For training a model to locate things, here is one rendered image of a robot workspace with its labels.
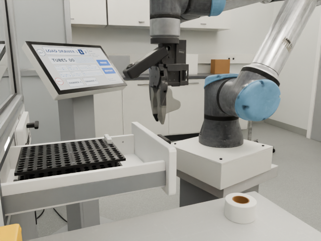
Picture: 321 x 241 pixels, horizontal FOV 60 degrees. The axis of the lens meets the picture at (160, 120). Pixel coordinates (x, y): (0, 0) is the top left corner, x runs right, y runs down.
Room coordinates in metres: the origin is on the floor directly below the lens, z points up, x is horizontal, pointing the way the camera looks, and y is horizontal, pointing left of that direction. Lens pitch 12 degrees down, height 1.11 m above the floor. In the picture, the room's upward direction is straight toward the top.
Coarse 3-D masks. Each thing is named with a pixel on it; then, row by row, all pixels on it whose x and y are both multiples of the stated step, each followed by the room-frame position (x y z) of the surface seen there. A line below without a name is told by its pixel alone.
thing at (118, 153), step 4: (104, 140) 0.73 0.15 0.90; (108, 144) 0.69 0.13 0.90; (112, 144) 0.69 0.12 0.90; (112, 148) 0.66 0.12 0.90; (116, 148) 0.66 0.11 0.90; (116, 152) 0.63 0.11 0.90; (120, 152) 0.63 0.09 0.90; (116, 156) 0.60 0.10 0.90; (120, 156) 0.60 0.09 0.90; (124, 156) 0.60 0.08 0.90; (120, 160) 0.58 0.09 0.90; (124, 160) 0.59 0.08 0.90
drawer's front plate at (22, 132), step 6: (24, 114) 0.95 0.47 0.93; (24, 120) 0.85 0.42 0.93; (18, 126) 0.77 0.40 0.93; (24, 126) 0.81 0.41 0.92; (18, 132) 0.74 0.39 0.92; (24, 132) 0.79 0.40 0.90; (30, 132) 1.00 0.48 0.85; (18, 138) 0.74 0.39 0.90; (24, 138) 0.77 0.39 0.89; (30, 138) 0.97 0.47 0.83; (18, 144) 0.74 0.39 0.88; (24, 144) 0.75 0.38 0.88
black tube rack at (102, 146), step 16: (48, 144) 0.69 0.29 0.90; (64, 144) 0.69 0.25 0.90; (80, 144) 0.69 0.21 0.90; (96, 144) 0.69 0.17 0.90; (32, 160) 0.58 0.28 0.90; (48, 160) 0.58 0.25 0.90; (64, 160) 0.58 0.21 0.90; (80, 160) 0.57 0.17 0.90; (96, 160) 0.58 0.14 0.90; (112, 160) 0.58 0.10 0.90; (32, 176) 0.55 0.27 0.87
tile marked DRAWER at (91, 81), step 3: (84, 78) 1.44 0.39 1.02; (87, 78) 1.46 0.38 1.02; (90, 78) 1.48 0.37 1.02; (93, 78) 1.50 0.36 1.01; (87, 81) 1.45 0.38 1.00; (90, 81) 1.46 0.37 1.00; (93, 81) 1.48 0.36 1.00; (96, 81) 1.50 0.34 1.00; (87, 84) 1.43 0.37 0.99; (90, 84) 1.45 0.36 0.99; (93, 84) 1.46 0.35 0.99
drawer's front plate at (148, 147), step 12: (132, 132) 0.82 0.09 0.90; (144, 132) 0.72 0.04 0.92; (144, 144) 0.72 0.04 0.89; (156, 144) 0.63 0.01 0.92; (168, 144) 0.60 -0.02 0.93; (144, 156) 0.72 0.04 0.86; (156, 156) 0.63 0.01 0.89; (168, 156) 0.57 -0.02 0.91; (168, 168) 0.57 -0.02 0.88; (168, 180) 0.57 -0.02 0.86; (168, 192) 0.57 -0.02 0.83
